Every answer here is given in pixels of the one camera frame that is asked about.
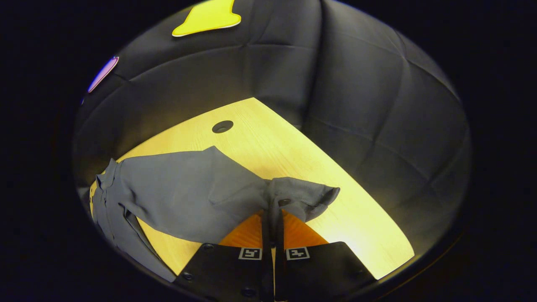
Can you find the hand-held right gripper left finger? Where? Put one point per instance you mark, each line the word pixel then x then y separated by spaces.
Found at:
pixel 266 251

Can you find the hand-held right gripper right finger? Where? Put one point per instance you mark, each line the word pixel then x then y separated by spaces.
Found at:
pixel 280 268

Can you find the grey long-sleeved shirt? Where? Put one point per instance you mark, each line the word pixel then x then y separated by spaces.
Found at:
pixel 188 188

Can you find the black backdrop cloth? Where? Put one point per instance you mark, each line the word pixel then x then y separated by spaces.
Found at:
pixel 356 105

